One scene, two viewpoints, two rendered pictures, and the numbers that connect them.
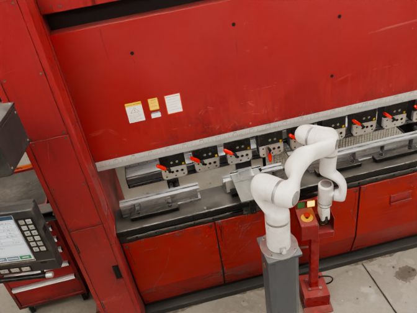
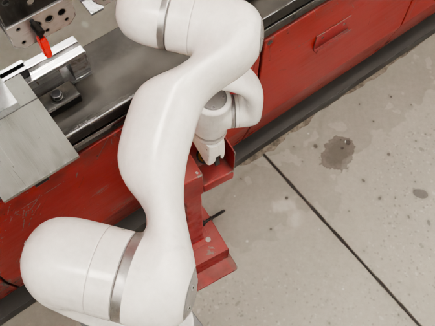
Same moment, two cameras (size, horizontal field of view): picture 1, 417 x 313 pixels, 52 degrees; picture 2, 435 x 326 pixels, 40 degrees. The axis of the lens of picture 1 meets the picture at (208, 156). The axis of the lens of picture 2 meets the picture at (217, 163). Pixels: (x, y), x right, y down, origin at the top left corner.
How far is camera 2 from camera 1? 1.37 m
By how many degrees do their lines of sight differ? 34
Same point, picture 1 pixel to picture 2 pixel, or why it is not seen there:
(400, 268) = (327, 145)
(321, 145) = (220, 63)
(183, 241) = not seen: outside the picture
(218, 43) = not seen: outside the picture
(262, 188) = (68, 296)
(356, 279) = (260, 189)
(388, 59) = not seen: outside the picture
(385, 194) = (307, 37)
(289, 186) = (164, 277)
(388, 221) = (308, 78)
